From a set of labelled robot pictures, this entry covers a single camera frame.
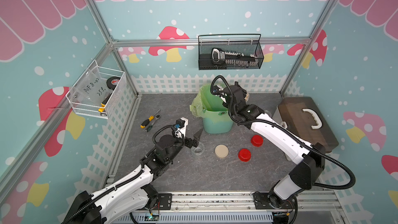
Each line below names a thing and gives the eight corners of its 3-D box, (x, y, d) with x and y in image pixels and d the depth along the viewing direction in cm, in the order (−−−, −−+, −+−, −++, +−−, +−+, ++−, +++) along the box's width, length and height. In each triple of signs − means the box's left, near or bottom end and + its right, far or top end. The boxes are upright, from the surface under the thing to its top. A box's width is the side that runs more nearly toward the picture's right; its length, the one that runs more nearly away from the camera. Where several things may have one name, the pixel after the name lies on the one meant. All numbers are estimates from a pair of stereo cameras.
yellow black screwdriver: (140, 127, 104) (139, 125, 102) (157, 110, 113) (157, 108, 111) (143, 129, 103) (142, 127, 101) (160, 111, 112) (159, 109, 110)
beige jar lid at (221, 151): (215, 158, 90) (215, 156, 88) (214, 146, 95) (214, 144, 93) (228, 158, 90) (228, 156, 88) (227, 146, 95) (227, 144, 93)
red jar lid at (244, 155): (239, 162, 89) (240, 160, 87) (237, 150, 93) (238, 148, 91) (251, 162, 89) (252, 160, 87) (248, 150, 93) (249, 148, 91)
